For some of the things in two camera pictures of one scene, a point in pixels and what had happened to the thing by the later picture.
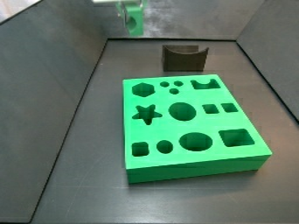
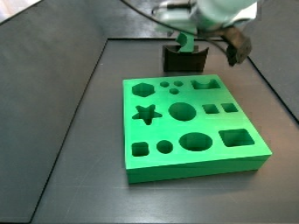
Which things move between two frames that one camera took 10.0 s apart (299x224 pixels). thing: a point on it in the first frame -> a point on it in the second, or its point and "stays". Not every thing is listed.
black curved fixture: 183,58 stays
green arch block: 135,17 -> 185,41
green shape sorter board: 187,130 stays
